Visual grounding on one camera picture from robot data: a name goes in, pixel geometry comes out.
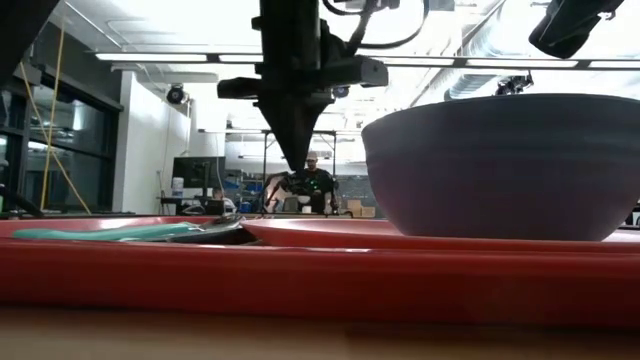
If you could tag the red plastic tray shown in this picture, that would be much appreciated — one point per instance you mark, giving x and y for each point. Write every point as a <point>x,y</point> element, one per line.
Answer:
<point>300,285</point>

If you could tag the black metal station frame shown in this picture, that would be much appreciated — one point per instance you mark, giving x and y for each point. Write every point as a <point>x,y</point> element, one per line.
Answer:
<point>330,132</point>

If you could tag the pink round plate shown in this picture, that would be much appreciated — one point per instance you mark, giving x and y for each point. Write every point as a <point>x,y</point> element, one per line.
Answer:
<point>320,232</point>

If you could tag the person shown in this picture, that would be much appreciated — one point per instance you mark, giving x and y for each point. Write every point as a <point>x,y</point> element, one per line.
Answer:
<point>317,187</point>

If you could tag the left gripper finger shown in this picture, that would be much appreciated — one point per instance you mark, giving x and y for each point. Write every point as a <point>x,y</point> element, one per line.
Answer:
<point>307,120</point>
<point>282,120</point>

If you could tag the white canister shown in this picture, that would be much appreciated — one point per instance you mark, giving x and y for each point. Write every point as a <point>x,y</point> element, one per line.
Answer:
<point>177,187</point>

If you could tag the silver ventilation duct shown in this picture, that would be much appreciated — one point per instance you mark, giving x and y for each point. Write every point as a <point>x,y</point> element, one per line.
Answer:
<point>470,85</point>

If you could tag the cardboard box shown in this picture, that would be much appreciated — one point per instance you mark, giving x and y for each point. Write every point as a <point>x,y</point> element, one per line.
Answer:
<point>368,212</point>
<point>354,208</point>

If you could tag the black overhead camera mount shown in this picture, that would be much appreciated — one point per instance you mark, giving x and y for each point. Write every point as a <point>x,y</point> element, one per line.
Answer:
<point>512,85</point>

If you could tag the silver metal fork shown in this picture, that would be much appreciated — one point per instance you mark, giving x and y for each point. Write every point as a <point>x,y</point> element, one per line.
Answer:
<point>225,222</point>

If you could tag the black window frame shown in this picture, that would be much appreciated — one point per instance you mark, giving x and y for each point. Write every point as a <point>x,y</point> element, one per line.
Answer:
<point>114,165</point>

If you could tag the teal cloth napkin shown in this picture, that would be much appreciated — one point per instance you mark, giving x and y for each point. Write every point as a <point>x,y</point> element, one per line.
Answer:
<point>100,233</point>

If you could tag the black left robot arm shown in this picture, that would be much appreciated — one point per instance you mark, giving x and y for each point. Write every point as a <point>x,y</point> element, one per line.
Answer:
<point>20,35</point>

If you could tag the black ceiling camera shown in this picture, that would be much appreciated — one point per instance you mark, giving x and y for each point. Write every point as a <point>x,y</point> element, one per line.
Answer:
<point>342,92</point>
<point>176,94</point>

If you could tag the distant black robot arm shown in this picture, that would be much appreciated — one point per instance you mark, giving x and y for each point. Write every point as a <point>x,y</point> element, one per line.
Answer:
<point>285,182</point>

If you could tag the blue bowl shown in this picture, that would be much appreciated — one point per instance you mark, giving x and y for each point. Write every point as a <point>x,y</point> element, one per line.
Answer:
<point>500,170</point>

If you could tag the black monitor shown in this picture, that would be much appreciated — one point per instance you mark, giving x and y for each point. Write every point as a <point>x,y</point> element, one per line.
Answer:
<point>197,172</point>

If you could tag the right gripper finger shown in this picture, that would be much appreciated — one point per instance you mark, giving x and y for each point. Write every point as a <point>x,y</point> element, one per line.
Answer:
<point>570,27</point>

